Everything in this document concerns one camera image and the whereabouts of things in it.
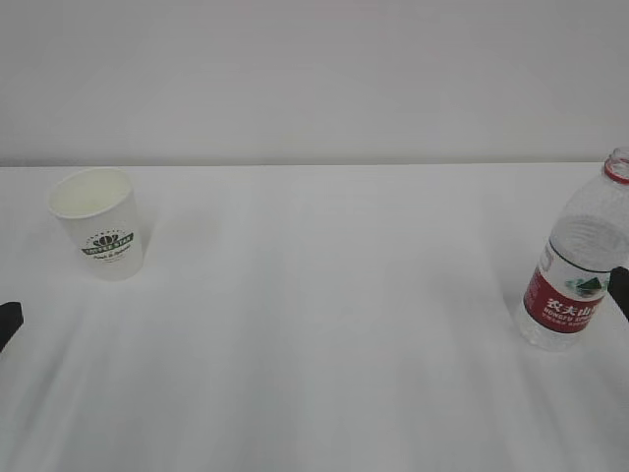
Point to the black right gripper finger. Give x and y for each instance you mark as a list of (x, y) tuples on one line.
[(618, 289)]

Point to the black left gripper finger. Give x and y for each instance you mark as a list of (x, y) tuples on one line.
[(11, 319)]

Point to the clear water bottle red label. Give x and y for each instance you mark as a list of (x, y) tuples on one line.
[(588, 240)]

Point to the white paper cup green logo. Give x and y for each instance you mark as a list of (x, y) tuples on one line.
[(97, 209)]

